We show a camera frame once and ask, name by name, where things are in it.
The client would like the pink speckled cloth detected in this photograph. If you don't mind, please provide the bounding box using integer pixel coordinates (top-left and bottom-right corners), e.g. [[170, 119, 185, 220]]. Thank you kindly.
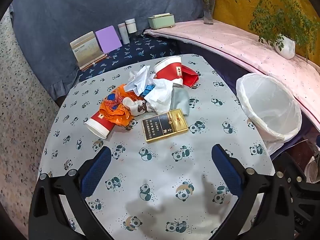
[[142, 19, 320, 127]]

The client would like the white lidded jar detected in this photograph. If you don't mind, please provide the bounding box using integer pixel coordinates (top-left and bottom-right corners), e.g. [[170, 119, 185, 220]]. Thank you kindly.
[[125, 18, 137, 34]]

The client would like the green leafy plant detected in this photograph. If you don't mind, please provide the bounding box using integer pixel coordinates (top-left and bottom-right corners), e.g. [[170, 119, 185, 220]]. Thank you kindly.
[[233, 0, 317, 63]]

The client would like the bin with white liner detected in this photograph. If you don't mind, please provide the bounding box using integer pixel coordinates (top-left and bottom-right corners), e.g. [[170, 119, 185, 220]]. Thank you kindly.
[[236, 73, 303, 153]]

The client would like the orange plastic bag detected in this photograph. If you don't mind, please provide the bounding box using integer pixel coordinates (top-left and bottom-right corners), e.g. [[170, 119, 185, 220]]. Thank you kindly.
[[99, 84, 133, 127]]

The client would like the large red paper cup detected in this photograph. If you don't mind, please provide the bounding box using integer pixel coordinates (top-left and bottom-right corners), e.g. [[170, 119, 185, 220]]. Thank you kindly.
[[153, 56, 184, 88]]

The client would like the small blue packet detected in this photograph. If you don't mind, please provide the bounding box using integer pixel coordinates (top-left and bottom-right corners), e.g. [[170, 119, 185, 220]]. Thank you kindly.
[[143, 84, 156, 97]]

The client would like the small red paper cup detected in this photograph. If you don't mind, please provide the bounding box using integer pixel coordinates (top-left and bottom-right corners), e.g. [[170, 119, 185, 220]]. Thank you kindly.
[[83, 110, 117, 139]]

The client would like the grey face mask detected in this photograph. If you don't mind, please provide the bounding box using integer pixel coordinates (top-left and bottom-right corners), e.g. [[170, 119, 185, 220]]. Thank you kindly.
[[170, 88, 190, 117]]

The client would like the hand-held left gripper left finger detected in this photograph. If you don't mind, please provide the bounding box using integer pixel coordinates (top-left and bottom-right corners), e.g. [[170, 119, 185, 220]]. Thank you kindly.
[[29, 146, 118, 240]]

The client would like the purple notebook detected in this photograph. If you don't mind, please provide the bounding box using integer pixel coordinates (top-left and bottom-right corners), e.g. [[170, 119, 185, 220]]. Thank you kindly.
[[95, 25, 123, 55]]

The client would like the mustard yellow cloth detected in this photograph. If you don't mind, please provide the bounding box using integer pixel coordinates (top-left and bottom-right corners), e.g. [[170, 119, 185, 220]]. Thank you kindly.
[[214, 0, 320, 67]]

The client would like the red paper envelope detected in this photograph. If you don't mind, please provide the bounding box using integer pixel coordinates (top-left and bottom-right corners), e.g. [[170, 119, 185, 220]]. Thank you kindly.
[[180, 64, 200, 88]]

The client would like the white plant pot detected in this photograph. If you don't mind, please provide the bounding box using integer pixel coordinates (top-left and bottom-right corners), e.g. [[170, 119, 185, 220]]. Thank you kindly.
[[274, 34, 297, 60]]

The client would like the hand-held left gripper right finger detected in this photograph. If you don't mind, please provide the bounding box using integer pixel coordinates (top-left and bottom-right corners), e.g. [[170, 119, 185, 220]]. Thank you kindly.
[[210, 144, 300, 240]]

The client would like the clear glass vase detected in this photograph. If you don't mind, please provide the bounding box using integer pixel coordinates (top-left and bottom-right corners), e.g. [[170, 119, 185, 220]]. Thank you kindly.
[[202, 0, 215, 25]]

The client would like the white paper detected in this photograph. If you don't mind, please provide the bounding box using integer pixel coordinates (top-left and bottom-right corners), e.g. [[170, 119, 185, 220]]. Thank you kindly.
[[124, 65, 155, 97]]

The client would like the pale green tissue box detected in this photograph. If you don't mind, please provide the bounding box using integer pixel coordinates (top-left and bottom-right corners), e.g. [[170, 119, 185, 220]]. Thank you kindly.
[[147, 12, 175, 29]]

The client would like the white slim bottle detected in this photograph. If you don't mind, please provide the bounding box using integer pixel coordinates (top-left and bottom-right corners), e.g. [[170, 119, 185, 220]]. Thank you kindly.
[[117, 23, 130, 44]]

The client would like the panda print tablecloth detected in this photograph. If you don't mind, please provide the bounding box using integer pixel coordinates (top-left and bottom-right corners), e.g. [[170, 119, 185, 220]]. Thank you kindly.
[[37, 54, 275, 240]]

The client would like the open beige booklet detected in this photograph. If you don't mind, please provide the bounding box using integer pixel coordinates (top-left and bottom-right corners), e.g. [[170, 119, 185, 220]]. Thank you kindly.
[[70, 31, 109, 71]]

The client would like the white paper towel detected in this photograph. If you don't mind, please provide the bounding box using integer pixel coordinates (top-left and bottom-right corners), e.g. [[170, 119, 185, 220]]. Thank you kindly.
[[144, 78, 174, 114]]

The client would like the blue-grey ruffled blanket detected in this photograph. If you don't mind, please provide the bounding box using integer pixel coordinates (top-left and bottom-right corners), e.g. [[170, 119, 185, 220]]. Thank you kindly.
[[9, 0, 217, 100]]

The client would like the white stained sock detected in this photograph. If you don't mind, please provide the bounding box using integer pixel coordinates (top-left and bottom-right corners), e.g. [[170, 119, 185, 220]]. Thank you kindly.
[[122, 97, 153, 116]]

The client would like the black and gold cigarette box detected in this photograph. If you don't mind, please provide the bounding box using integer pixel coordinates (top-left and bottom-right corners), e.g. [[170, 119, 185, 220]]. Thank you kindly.
[[142, 108, 189, 143]]

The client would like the navy palm print cloth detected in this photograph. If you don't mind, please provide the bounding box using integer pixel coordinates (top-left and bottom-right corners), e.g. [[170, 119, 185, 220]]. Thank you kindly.
[[76, 34, 180, 82]]

